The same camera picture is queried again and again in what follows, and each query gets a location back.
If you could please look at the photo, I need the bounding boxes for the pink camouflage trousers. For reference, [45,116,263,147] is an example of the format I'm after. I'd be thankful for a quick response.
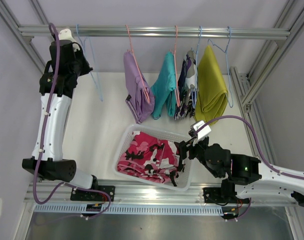
[116,131,185,187]

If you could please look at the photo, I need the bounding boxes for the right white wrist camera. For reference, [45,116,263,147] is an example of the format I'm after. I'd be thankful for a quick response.
[188,120,211,146]

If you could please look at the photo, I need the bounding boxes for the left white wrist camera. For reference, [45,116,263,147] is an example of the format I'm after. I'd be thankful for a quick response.
[54,28,76,42]

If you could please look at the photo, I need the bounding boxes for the white plastic basket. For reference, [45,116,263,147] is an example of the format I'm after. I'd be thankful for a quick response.
[112,124,194,192]

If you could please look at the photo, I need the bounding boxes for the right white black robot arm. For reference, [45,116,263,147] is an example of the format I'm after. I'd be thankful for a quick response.
[175,137,304,207]

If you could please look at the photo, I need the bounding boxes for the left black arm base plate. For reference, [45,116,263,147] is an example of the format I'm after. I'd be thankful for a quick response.
[70,185,115,202]

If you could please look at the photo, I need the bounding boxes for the aluminium frame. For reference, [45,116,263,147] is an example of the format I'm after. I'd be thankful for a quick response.
[0,0,304,240]

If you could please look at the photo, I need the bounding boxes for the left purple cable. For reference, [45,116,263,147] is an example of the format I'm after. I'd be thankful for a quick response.
[33,22,112,221]

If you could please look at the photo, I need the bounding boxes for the aluminium hanging rail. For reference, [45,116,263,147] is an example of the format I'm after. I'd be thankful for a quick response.
[18,24,291,40]

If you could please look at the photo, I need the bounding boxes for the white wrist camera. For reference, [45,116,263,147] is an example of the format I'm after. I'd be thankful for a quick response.
[188,120,211,146]
[54,28,76,42]

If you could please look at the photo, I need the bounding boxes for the light blue wire hanger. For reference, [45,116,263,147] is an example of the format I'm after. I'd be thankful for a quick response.
[76,24,104,102]

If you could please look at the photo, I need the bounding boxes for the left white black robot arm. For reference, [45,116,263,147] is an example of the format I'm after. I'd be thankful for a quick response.
[22,40,100,201]

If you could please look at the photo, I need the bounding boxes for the teal trousers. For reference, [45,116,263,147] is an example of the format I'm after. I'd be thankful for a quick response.
[151,51,177,120]

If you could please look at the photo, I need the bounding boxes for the purple white patterned trousers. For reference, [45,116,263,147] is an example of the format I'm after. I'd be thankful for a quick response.
[174,50,197,120]

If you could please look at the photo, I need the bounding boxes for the lilac purple trousers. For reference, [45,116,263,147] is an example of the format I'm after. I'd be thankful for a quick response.
[123,51,155,124]

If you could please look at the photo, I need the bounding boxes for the pink wire hanger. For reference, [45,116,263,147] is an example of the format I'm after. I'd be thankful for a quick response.
[125,24,152,104]
[173,25,180,106]

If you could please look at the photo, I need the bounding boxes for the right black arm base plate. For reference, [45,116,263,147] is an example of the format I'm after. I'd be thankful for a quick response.
[203,187,249,207]

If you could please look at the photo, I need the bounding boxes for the olive yellow trousers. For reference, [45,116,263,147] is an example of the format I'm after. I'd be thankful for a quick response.
[194,45,228,122]

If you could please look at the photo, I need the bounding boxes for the white slotted cable duct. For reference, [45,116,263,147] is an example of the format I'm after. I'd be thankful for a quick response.
[34,203,223,216]

